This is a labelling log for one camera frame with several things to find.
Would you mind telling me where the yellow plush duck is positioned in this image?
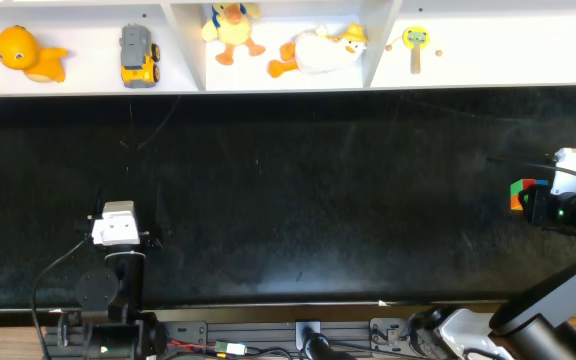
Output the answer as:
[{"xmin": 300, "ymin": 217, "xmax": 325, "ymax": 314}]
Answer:
[{"xmin": 200, "ymin": 2, "xmax": 267, "ymax": 67}]

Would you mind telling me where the mounting rail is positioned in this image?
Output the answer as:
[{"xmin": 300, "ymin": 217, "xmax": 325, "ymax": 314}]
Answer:
[{"xmin": 42, "ymin": 317, "xmax": 419, "ymax": 360}]

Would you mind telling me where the yellow rubber duck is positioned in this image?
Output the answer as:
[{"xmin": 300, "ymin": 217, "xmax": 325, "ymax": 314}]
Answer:
[{"xmin": 0, "ymin": 24, "xmax": 69, "ymax": 84}]

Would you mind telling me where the grey and yellow toy truck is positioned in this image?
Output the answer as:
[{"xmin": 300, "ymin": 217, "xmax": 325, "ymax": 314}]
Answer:
[{"xmin": 119, "ymin": 22, "xmax": 162, "ymax": 90}]

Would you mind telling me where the yellow rattle drum toy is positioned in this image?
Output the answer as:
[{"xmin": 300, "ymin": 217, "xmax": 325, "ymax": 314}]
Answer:
[{"xmin": 385, "ymin": 25, "xmax": 444, "ymax": 76}]

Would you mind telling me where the white shelf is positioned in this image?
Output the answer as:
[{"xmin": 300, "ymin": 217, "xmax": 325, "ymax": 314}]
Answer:
[{"xmin": 0, "ymin": 0, "xmax": 576, "ymax": 98}]

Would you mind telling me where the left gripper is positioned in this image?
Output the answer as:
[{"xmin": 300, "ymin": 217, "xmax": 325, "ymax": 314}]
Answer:
[{"xmin": 137, "ymin": 182, "xmax": 171, "ymax": 249}]

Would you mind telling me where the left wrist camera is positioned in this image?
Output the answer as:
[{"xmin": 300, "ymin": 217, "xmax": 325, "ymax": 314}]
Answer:
[{"xmin": 90, "ymin": 200, "xmax": 142, "ymax": 247}]

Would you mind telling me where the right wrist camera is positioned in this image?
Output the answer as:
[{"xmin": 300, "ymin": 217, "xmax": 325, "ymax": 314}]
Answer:
[{"xmin": 549, "ymin": 147, "xmax": 576, "ymax": 197}]

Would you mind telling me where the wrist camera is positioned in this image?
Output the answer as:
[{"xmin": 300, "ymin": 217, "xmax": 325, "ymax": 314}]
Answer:
[
  {"xmin": 549, "ymin": 147, "xmax": 576, "ymax": 197},
  {"xmin": 90, "ymin": 200, "xmax": 142, "ymax": 247}
]

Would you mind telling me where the white plush duck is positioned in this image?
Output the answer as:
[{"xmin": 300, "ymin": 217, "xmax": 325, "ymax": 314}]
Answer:
[{"xmin": 267, "ymin": 22, "xmax": 369, "ymax": 79}]

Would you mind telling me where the many-coloured puzzle cube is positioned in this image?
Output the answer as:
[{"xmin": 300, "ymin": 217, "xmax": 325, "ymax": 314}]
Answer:
[{"xmin": 509, "ymin": 178, "xmax": 550, "ymax": 212}]

